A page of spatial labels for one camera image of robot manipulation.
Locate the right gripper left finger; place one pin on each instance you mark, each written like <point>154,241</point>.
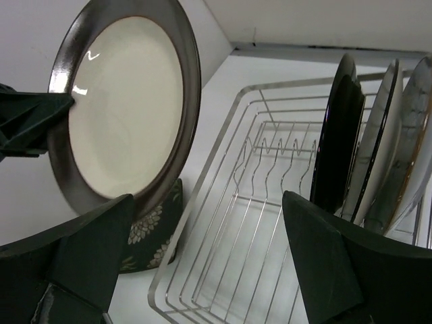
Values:
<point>68,273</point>

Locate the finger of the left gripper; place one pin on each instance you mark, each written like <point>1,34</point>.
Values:
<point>26,118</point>

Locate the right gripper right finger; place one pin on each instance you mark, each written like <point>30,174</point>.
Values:
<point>348,274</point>

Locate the black square floral plate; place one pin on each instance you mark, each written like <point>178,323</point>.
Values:
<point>150,236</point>

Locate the brown rim cream plate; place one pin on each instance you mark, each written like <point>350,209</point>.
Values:
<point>133,70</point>

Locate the cream plate with tree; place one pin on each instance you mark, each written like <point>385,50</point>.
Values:
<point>376,149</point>

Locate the grey plate with deer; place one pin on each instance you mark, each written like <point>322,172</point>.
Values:
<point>411,167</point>

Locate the black striped rim plate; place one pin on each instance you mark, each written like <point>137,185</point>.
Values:
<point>338,138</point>

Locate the wire dish rack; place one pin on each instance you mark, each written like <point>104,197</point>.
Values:
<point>236,265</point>

